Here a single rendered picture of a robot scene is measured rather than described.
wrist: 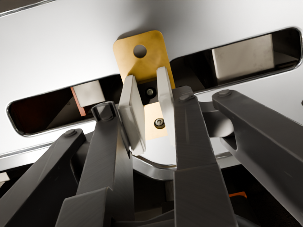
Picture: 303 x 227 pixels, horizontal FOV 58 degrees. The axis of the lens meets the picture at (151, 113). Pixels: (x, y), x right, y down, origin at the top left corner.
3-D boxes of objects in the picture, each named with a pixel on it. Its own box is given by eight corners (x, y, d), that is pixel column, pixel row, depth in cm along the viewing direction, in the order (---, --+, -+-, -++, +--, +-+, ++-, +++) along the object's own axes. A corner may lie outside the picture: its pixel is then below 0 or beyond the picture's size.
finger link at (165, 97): (157, 97, 14) (172, 94, 14) (156, 68, 20) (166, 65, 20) (171, 148, 15) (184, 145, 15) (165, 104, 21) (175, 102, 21)
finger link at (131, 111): (146, 154, 15) (133, 157, 15) (144, 110, 22) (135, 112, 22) (130, 104, 14) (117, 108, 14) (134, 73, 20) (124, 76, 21)
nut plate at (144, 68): (185, 129, 23) (187, 135, 22) (141, 140, 23) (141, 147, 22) (160, 27, 20) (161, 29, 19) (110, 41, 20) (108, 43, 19)
